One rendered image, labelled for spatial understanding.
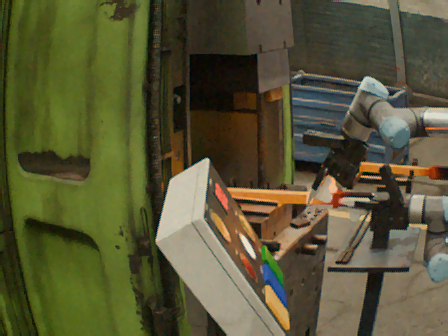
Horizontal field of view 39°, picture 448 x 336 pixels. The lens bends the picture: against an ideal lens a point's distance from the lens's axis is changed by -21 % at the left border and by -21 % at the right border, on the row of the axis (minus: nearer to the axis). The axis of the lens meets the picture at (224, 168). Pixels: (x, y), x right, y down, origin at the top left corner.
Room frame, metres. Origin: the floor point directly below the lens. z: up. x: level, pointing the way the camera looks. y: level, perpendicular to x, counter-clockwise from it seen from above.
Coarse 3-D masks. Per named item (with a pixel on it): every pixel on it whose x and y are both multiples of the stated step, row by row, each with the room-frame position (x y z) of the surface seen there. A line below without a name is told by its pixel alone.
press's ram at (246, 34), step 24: (192, 0) 1.65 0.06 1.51; (216, 0) 1.63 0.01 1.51; (240, 0) 1.60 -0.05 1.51; (264, 0) 1.69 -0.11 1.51; (288, 0) 1.85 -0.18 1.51; (192, 24) 1.65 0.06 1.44; (216, 24) 1.63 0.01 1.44; (240, 24) 1.60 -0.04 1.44; (264, 24) 1.69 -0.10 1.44; (288, 24) 1.84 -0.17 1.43; (192, 48) 1.65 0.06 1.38; (216, 48) 1.63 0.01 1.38; (240, 48) 1.60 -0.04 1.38; (264, 48) 1.68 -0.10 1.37
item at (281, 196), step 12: (240, 192) 1.78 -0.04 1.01; (252, 192) 1.77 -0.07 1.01; (264, 192) 1.76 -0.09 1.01; (276, 192) 1.75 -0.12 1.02; (288, 192) 1.74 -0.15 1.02; (300, 192) 1.73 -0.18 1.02; (336, 192) 1.68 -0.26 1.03; (348, 192) 1.68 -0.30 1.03; (360, 192) 1.67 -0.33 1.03; (336, 204) 1.66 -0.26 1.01
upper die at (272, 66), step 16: (192, 64) 1.71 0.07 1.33; (208, 64) 1.69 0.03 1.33; (224, 64) 1.67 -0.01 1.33; (240, 64) 1.66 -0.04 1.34; (256, 64) 1.64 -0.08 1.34; (272, 64) 1.72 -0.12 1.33; (192, 80) 1.71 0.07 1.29; (208, 80) 1.69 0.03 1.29; (224, 80) 1.67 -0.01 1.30; (240, 80) 1.66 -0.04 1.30; (256, 80) 1.64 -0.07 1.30; (272, 80) 1.71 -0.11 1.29; (288, 80) 1.81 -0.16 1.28
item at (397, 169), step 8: (360, 168) 2.14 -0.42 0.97; (368, 168) 2.13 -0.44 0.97; (376, 168) 2.12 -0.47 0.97; (392, 168) 2.10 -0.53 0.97; (400, 168) 2.09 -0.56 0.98; (408, 168) 2.08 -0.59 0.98; (416, 168) 2.07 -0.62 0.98; (424, 168) 2.07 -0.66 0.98; (432, 168) 2.05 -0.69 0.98; (440, 168) 2.04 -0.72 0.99; (432, 176) 2.05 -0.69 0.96; (440, 176) 2.04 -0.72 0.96
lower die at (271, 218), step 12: (252, 204) 1.75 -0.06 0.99; (264, 204) 1.74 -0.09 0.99; (276, 204) 1.73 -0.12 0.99; (288, 204) 1.79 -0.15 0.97; (252, 216) 1.69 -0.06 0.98; (264, 216) 1.68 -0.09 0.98; (276, 216) 1.72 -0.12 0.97; (288, 216) 1.80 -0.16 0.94; (252, 228) 1.65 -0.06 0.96; (264, 228) 1.66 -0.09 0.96; (276, 228) 1.72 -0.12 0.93
